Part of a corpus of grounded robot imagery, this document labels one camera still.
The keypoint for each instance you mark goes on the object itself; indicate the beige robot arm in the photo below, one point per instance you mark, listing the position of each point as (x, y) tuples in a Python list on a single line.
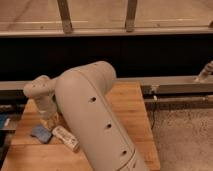
[(79, 94)]

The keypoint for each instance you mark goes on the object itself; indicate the white bottle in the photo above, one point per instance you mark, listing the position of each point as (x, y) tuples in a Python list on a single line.
[(66, 137)]

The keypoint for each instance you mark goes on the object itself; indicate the left metal post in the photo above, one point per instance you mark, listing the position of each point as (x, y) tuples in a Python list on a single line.
[(65, 16)]

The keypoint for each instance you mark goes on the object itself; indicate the blue sponge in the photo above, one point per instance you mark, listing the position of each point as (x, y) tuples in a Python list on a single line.
[(41, 133)]

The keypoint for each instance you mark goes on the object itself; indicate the metal post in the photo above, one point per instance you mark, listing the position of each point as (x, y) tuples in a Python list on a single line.
[(130, 15), (65, 16)]

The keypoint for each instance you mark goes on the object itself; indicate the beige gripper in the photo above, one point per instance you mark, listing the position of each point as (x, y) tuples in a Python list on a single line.
[(47, 110)]

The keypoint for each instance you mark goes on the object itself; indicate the metal rail behind table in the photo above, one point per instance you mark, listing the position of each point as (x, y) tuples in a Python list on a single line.
[(172, 84)]

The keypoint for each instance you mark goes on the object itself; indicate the right metal post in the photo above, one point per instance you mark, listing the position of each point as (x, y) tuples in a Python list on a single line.
[(130, 15)]

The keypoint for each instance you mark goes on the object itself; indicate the wooden table board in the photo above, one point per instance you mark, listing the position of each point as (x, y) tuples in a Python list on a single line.
[(28, 154)]

